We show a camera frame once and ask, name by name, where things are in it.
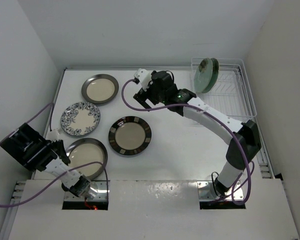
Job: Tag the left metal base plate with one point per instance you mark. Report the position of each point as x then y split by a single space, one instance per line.
97 193

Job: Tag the black patterned rim plate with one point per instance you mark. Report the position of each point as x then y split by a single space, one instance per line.
129 136

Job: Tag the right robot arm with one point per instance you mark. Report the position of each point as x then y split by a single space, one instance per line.
242 138

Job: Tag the grey rimmed plate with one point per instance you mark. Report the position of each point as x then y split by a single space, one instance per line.
100 89
88 150

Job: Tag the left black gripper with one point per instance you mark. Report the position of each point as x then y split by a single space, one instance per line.
60 151

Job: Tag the metal base plate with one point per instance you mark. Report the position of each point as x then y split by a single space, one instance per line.
97 193
206 192

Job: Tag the blue floral white plate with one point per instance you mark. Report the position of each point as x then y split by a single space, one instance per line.
80 119

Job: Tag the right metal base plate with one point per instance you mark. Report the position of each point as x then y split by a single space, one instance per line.
206 192

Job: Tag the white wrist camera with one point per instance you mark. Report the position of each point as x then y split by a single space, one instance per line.
53 135
144 76

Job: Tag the teal flower plate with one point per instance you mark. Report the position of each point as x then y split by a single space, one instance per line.
203 75
215 73

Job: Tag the white wire dish rack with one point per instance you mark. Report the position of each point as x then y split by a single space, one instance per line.
231 94

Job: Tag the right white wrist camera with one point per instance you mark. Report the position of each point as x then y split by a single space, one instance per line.
144 76

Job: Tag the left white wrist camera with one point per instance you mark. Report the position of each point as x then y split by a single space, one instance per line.
53 135

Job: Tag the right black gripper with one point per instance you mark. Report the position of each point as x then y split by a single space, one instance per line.
142 96

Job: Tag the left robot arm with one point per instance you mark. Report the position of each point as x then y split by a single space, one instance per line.
35 153

